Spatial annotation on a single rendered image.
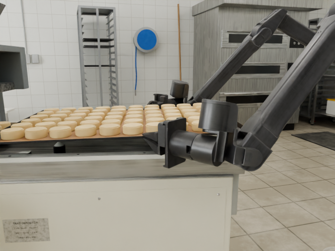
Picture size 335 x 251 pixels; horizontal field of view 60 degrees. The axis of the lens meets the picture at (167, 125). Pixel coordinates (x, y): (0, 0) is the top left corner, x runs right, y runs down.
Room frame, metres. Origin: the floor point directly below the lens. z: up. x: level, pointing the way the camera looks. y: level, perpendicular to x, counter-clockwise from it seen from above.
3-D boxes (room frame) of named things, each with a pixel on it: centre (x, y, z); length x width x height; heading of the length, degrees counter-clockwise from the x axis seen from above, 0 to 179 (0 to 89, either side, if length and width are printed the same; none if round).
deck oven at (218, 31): (4.81, -1.32, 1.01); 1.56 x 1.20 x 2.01; 106
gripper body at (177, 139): (0.59, -0.04, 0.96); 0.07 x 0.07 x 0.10; 50
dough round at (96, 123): (0.75, 0.20, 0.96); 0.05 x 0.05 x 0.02
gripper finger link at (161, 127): (0.63, 0.02, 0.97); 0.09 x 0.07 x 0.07; 50
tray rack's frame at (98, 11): (4.35, 1.02, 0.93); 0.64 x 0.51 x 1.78; 19
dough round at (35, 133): (0.67, 0.31, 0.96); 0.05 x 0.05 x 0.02
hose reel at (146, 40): (4.92, 0.36, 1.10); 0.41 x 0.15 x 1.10; 106
